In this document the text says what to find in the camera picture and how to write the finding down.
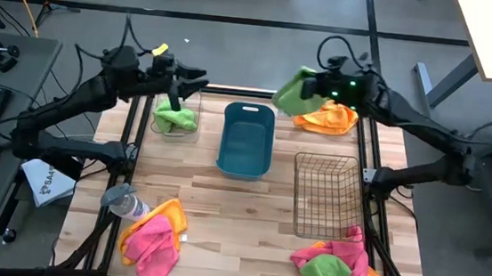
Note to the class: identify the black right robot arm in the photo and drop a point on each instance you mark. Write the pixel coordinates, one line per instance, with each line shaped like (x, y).
(417, 121)

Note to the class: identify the silver corner bracket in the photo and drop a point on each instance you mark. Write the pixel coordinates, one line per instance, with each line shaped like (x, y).
(368, 174)

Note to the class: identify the black round knob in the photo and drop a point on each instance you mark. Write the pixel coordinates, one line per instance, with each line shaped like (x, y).
(9, 235)

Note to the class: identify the clear plastic bin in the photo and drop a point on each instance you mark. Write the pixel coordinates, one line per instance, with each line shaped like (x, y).
(170, 137)

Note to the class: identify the white printed bag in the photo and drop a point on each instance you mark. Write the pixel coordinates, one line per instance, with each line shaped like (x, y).
(45, 183)

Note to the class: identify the teal plastic basket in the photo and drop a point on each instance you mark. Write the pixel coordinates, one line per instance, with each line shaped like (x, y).
(245, 147)

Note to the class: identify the grey table leg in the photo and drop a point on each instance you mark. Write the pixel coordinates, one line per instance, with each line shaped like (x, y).
(449, 82)

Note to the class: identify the clear spray bottle grey nozzle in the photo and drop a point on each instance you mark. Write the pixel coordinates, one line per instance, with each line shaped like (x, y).
(130, 206)

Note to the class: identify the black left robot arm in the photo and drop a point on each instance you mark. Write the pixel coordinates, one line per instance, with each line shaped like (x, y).
(75, 96)

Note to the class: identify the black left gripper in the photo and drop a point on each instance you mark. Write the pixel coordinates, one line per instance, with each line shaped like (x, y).
(162, 79)

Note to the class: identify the pink microfiber towel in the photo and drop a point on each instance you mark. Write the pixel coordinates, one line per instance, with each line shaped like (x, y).
(151, 250)
(352, 254)

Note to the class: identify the yellow tag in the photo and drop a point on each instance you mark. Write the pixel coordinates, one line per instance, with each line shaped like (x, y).
(160, 49)

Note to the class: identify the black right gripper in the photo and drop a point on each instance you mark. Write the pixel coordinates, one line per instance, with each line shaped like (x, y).
(344, 86)

